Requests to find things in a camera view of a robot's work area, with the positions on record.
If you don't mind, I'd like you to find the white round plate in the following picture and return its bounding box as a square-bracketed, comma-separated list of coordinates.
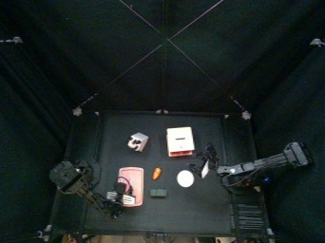
[176, 169, 196, 189]

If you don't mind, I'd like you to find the grey cube toy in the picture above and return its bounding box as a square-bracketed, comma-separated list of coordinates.
[127, 132, 151, 153]

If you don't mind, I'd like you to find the dark green block toy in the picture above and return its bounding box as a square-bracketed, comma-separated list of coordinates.
[150, 189, 169, 198]

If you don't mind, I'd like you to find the printed label sheet black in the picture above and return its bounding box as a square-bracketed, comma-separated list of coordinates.
[236, 202, 266, 234]

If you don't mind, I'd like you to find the pink rectangular tray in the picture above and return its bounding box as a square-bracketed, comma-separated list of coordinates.
[117, 166, 146, 208]

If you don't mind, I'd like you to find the white box with red base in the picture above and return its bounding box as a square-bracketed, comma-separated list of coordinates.
[165, 126, 197, 158]

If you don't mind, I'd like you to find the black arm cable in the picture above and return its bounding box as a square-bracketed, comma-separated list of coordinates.
[224, 167, 264, 188]

